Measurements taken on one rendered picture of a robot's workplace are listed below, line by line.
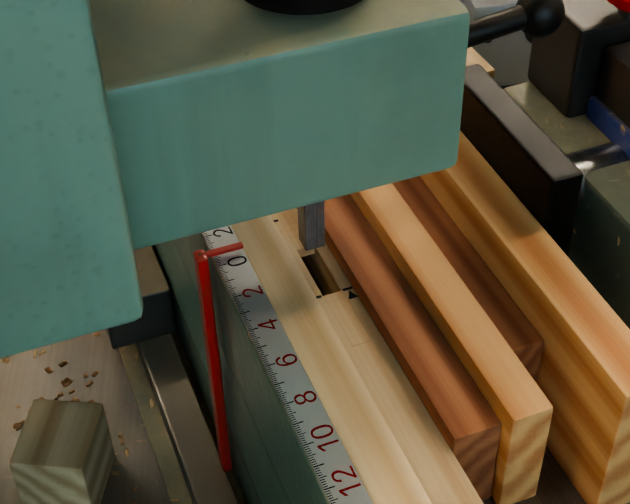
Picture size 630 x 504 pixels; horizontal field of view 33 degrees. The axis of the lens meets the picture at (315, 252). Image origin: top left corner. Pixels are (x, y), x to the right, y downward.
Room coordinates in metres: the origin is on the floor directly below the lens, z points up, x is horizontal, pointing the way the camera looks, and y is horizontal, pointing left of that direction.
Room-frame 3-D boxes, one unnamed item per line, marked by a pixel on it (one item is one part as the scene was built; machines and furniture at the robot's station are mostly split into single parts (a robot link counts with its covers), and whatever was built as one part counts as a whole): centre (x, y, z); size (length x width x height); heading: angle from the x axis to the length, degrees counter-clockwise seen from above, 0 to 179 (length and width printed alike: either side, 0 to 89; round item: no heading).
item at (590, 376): (0.35, -0.08, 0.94); 0.23 x 0.02 x 0.07; 20
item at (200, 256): (0.33, 0.04, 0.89); 0.02 x 0.01 x 0.14; 110
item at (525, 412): (0.35, -0.04, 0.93); 0.22 x 0.02 x 0.06; 20
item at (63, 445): (0.33, 0.13, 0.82); 0.04 x 0.04 x 0.04; 83
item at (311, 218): (0.34, 0.00, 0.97); 0.01 x 0.01 x 0.05; 20
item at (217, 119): (0.34, 0.02, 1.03); 0.14 x 0.07 x 0.09; 110
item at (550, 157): (0.38, -0.11, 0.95); 0.09 x 0.07 x 0.09; 20
